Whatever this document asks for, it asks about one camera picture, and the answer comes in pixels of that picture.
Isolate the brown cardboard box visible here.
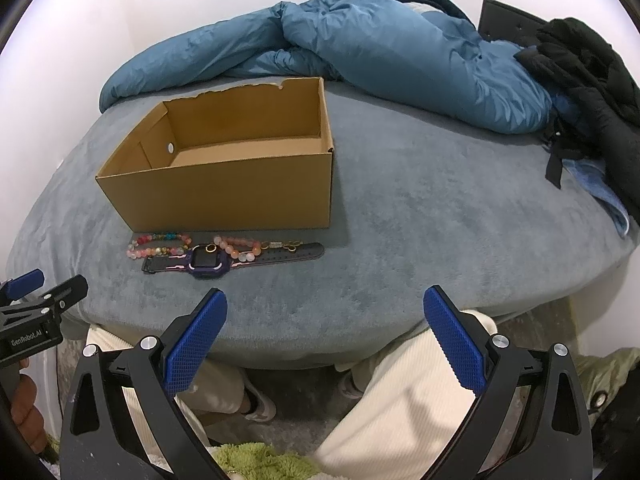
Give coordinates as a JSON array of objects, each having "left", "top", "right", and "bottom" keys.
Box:
[{"left": 96, "top": 77, "right": 334, "bottom": 232}]

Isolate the black headboard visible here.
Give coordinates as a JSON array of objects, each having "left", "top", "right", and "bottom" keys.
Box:
[{"left": 477, "top": 0, "right": 547, "bottom": 47}]

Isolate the black jacket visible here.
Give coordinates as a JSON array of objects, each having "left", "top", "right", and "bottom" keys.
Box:
[{"left": 515, "top": 18, "right": 639, "bottom": 216}]

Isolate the gold butterfly outline pendant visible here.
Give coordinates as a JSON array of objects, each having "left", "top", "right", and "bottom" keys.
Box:
[{"left": 283, "top": 240, "right": 302, "bottom": 252}]

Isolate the person's left hand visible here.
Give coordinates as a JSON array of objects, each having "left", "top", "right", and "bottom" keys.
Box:
[{"left": 11, "top": 374, "right": 48, "bottom": 454}]

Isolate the blue duvet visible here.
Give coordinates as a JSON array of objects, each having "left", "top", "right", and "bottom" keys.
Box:
[{"left": 99, "top": 0, "right": 552, "bottom": 134}]

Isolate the grey bed sheet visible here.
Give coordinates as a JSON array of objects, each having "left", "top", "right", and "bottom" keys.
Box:
[{"left": 6, "top": 82, "right": 639, "bottom": 370}]

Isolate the white shoe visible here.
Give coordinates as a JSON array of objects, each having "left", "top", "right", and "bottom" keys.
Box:
[{"left": 240, "top": 382, "right": 277, "bottom": 424}]

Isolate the multicolour bead bracelet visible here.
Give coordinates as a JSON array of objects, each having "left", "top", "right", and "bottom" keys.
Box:
[{"left": 126, "top": 231, "right": 193, "bottom": 262}]

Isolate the purple smart watch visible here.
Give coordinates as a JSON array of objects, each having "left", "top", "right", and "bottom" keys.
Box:
[{"left": 141, "top": 243, "right": 324, "bottom": 278}]

